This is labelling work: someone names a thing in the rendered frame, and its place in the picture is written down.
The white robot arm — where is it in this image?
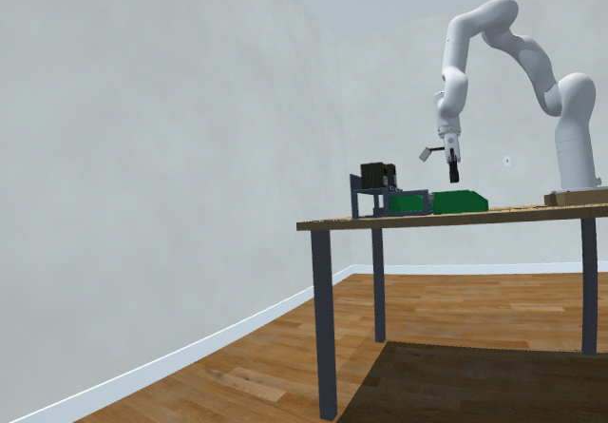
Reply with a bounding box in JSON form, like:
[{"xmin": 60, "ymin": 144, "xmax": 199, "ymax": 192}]
[{"xmin": 433, "ymin": 0, "xmax": 608, "ymax": 194}]

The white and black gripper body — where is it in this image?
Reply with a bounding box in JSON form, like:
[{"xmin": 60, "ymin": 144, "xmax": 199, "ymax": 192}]
[{"xmin": 440, "ymin": 133, "xmax": 461, "ymax": 163}]

